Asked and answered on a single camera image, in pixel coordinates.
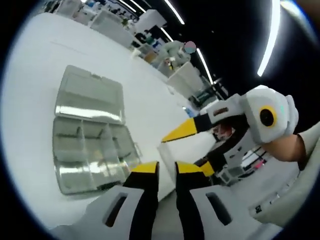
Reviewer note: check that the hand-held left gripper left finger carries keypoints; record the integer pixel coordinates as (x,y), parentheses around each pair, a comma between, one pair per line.
(117,215)

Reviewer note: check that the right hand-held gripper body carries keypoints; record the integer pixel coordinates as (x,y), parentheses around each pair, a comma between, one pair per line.
(252,110)

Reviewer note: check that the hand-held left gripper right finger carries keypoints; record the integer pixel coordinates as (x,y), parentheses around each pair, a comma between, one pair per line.
(220,215)

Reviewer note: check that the long clear plastic divider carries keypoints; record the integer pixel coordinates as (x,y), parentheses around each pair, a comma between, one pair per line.
(67,152)

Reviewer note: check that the transparent grey guide fixture box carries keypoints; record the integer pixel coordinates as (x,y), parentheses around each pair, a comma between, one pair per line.
(87,95)

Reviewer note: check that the black tripod stand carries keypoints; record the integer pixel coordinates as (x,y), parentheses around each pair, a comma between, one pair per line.
(208,93)

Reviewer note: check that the white desk partition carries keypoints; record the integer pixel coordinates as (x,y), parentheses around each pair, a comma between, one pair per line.
(112,30)
(185,82)

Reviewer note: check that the white paper cup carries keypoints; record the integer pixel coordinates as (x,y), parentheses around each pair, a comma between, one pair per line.
(136,53)

